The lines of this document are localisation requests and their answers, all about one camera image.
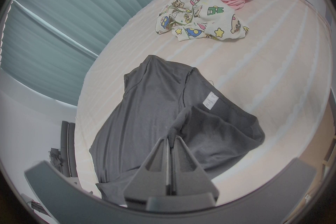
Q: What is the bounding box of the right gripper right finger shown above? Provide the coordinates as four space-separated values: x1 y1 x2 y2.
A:
171 136 219 204

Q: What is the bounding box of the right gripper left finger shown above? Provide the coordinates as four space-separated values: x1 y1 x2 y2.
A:
123 136 171 205

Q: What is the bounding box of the dark grey chest of drawers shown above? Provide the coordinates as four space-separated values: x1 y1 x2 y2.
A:
60 121 78 179

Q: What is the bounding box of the bed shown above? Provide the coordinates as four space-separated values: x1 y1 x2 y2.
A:
73 0 336 205

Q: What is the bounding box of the white printed pyjama top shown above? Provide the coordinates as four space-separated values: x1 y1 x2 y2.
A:
155 0 250 42

